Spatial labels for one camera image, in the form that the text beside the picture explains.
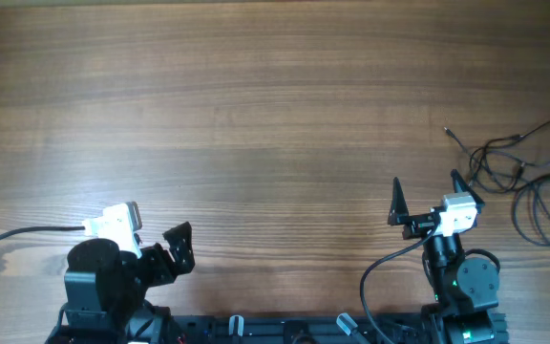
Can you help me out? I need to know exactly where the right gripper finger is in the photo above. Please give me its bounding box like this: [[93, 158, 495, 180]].
[[450, 169, 485, 213], [388, 177, 409, 226]]

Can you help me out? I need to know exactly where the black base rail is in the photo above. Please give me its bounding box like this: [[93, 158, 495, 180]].
[[176, 312, 510, 344]]

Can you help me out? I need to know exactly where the thin black cable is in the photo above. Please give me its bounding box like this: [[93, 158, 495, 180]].
[[442, 109, 550, 195]]

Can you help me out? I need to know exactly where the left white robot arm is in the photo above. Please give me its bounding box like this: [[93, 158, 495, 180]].
[[46, 222, 195, 344]]

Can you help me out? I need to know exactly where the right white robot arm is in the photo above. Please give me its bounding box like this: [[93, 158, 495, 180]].
[[388, 169, 509, 344]]

